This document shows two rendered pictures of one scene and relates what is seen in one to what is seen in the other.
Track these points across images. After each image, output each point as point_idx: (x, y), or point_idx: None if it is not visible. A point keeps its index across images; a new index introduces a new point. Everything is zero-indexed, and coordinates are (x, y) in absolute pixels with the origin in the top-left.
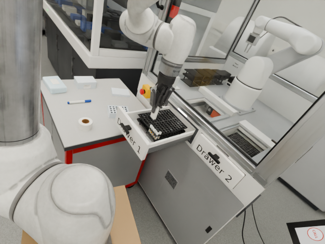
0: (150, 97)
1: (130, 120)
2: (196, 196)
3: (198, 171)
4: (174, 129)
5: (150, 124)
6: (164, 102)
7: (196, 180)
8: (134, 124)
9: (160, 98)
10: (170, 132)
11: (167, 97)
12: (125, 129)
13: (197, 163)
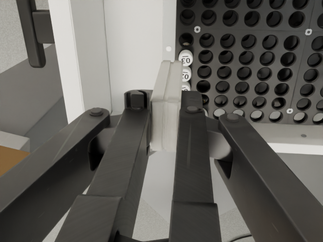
0: (26, 157)
1: (55, 6)
2: (279, 155)
3: (310, 167)
4: (305, 116)
5: (200, 33)
6: (222, 176)
7: (296, 158)
8: (69, 47)
9: (135, 221)
10: (271, 121)
11: (253, 235)
12: (27, 48)
13: (321, 165)
